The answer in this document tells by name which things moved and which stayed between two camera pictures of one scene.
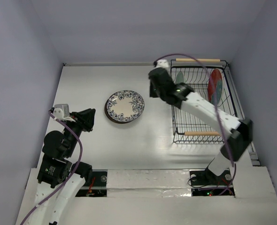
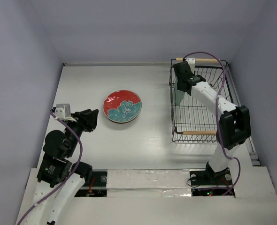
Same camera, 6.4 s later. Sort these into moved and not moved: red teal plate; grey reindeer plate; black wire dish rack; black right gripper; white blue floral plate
Moved: grey reindeer plate; red teal plate; black right gripper
Not moved: white blue floral plate; black wire dish rack
